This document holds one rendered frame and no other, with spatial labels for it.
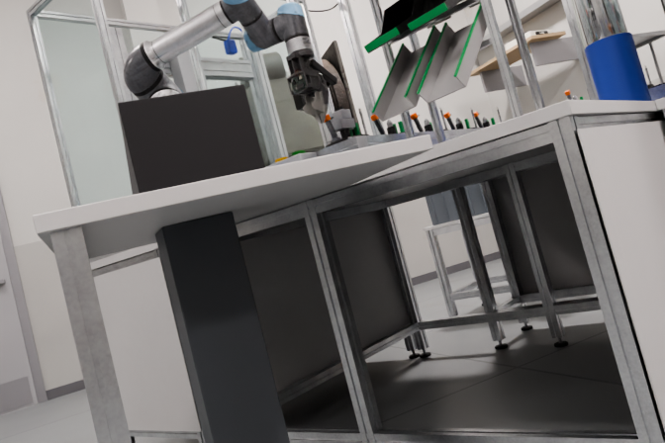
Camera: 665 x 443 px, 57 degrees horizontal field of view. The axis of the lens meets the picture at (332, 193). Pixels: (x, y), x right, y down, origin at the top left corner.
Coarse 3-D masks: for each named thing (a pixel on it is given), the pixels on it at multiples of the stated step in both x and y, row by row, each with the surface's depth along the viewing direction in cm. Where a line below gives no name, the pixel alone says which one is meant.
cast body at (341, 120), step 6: (336, 108) 188; (342, 108) 189; (336, 114) 188; (342, 114) 187; (348, 114) 189; (336, 120) 188; (342, 120) 186; (348, 120) 188; (336, 126) 187; (342, 126) 186; (348, 126) 188; (354, 126) 190
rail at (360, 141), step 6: (354, 138) 165; (360, 138) 165; (366, 138) 167; (336, 144) 169; (342, 144) 167; (348, 144) 166; (354, 144) 165; (360, 144) 165; (366, 144) 167; (318, 150) 179; (324, 150) 172; (330, 150) 170; (336, 150) 169; (342, 150) 168; (318, 156) 173
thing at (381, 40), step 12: (408, 0) 187; (420, 0) 171; (384, 12) 180; (396, 12) 183; (408, 12) 187; (420, 12) 170; (384, 24) 179; (396, 24) 182; (384, 36) 166; (396, 36) 163; (372, 48) 170
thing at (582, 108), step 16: (544, 112) 123; (560, 112) 121; (576, 112) 122; (592, 112) 130; (608, 112) 139; (624, 112) 151; (640, 112) 165; (656, 112) 183; (496, 128) 130; (512, 128) 128; (528, 128) 126; (448, 144) 138; (464, 144) 135; (480, 144) 136; (416, 160) 144; (432, 160) 145; (512, 160) 253; (448, 176) 247; (464, 176) 289; (400, 192) 278
